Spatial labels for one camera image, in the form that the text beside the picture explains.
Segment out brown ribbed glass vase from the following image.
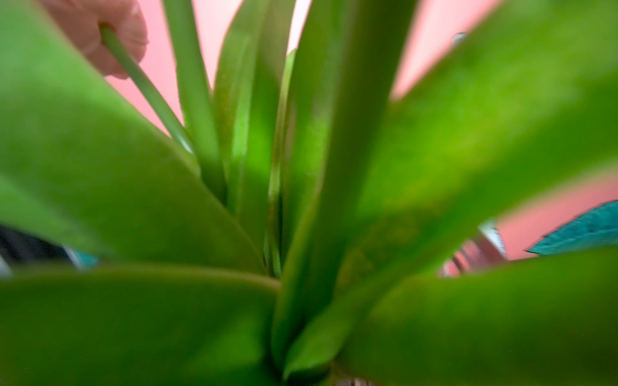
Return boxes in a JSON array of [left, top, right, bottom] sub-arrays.
[[438, 218, 508, 278]]

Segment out pink tulip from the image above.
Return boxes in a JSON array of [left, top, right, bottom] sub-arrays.
[[40, 1, 195, 154]]

